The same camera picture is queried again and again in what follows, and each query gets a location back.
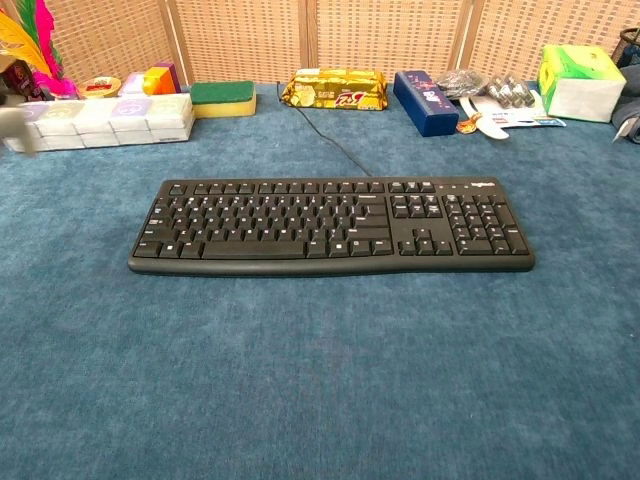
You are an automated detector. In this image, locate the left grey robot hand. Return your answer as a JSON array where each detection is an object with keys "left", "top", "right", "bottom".
[{"left": 0, "top": 103, "right": 39, "bottom": 158}]

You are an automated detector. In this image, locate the black full-size keyboard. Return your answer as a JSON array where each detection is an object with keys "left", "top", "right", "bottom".
[{"left": 127, "top": 175, "right": 536, "bottom": 278}]

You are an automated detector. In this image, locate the dark red printed box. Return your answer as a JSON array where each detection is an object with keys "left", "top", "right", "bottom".
[{"left": 0, "top": 58, "right": 47, "bottom": 107}]

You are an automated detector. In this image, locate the pink and yellow feather shuttlecock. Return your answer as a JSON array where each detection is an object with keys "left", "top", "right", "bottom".
[{"left": 0, "top": 0, "right": 79, "bottom": 97}]

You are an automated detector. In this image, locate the white tissue pack bundle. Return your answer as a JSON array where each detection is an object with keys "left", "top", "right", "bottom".
[{"left": 2, "top": 93, "right": 196, "bottom": 153}]

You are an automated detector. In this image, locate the round tin with red label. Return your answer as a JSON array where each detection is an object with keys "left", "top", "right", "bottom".
[{"left": 76, "top": 76, "right": 123, "bottom": 100}]

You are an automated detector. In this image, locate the pink and white small pack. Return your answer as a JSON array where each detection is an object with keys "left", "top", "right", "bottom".
[{"left": 118, "top": 72, "right": 148, "bottom": 97}]

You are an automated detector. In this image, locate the orange and yellow cube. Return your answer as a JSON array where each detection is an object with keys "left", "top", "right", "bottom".
[{"left": 142, "top": 67, "right": 176, "bottom": 96}]

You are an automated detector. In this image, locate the green and yellow sponge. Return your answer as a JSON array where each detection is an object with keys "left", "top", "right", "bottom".
[{"left": 189, "top": 80, "right": 258, "bottom": 120}]

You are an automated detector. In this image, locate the woven wooden folding screen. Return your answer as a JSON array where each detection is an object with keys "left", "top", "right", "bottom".
[{"left": 0, "top": 0, "right": 640, "bottom": 89}]

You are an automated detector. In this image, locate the golden snack package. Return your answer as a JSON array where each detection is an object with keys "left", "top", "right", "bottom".
[{"left": 281, "top": 68, "right": 390, "bottom": 112}]

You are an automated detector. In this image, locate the blue plush table cover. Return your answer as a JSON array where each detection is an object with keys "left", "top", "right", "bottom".
[{"left": 0, "top": 79, "right": 640, "bottom": 480}]

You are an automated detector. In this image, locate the dark blue rectangular box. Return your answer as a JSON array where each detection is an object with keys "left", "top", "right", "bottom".
[{"left": 392, "top": 70, "right": 460, "bottom": 138}]

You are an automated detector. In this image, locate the bag of black clips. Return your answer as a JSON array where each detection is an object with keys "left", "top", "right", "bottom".
[{"left": 433, "top": 69, "right": 490, "bottom": 100}]

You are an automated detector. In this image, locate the small orange patterned trinket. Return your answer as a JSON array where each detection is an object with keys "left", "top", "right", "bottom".
[{"left": 455, "top": 113, "right": 485, "bottom": 137}]

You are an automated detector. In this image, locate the white plastic shoehorn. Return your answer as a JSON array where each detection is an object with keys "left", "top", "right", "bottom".
[{"left": 458, "top": 94, "right": 511, "bottom": 141}]

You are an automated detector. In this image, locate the clear pack of batteries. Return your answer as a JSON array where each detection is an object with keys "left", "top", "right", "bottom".
[{"left": 482, "top": 72, "right": 537, "bottom": 109}]

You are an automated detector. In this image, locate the white and blue printed card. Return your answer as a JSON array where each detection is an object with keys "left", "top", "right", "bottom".
[{"left": 489, "top": 89, "right": 568, "bottom": 130}]

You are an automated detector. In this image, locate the green and white tissue box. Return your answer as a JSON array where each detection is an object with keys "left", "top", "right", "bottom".
[{"left": 537, "top": 43, "right": 628, "bottom": 124}]

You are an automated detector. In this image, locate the grey folded cloth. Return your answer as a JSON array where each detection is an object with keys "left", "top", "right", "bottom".
[{"left": 612, "top": 101, "right": 640, "bottom": 146}]

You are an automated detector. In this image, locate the black keyboard cable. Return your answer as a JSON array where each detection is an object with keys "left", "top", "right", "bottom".
[{"left": 276, "top": 81, "right": 374, "bottom": 179}]

